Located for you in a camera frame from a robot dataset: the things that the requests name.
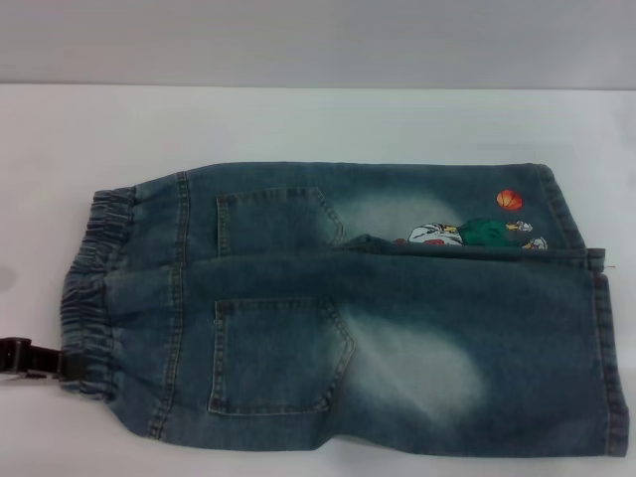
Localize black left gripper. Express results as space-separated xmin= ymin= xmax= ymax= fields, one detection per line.
xmin=0 ymin=336 xmax=86 ymax=383

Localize blue denim shorts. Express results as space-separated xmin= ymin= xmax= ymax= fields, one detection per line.
xmin=58 ymin=159 xmax=628 ymax=458

